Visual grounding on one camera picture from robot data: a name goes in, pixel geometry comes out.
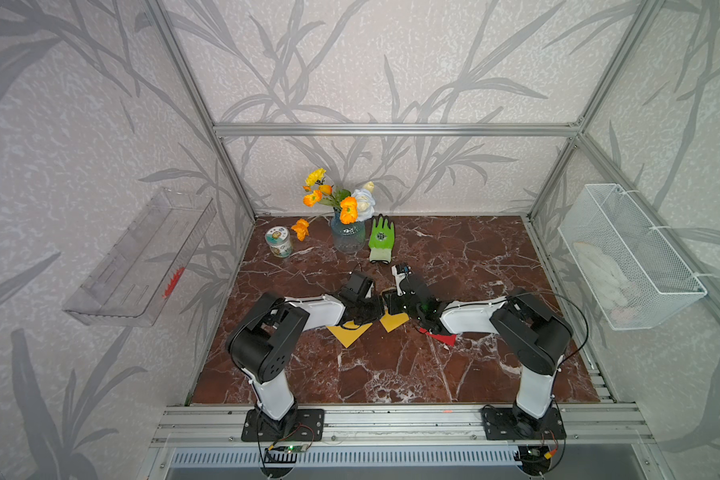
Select clear plastic wall tray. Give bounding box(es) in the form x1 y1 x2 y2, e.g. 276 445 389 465
62 187 217 327

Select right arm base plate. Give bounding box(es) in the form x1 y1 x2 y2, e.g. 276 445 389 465
480 404 567 441

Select tilted yellow envelope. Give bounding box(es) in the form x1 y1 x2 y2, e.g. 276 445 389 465
327 322 371 348

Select white cloth in basket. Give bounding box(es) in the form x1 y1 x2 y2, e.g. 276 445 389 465
573 242 630 310

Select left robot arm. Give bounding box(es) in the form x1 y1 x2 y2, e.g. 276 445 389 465
226 273 385 422

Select green work glove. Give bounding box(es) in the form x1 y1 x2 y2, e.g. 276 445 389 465
369 215 395 264

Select small printed tin can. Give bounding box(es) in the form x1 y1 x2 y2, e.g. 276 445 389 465
265 226 293 258

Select white wire mesh basket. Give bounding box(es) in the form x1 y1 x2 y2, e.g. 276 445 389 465
558 183 708 330

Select yellow envelope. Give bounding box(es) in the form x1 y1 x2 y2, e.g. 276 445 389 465
380 312 409 332
327 322 371 348

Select orange yellow artificial flowers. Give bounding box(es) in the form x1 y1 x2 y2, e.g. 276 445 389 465
303 168 376 224

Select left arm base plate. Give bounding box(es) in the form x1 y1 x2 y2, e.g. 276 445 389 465
241 408 326 443

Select blue glass vase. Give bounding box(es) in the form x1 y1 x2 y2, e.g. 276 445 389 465
331 210 366 254

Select aluminium front rail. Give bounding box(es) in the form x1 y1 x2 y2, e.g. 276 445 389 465
151 403 655 447

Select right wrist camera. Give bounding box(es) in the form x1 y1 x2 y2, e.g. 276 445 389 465
392 262 413 296

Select red envelope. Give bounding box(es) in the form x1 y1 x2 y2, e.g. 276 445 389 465
417 327 457 347

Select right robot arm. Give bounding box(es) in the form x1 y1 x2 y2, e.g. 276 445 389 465
382 273 573 421

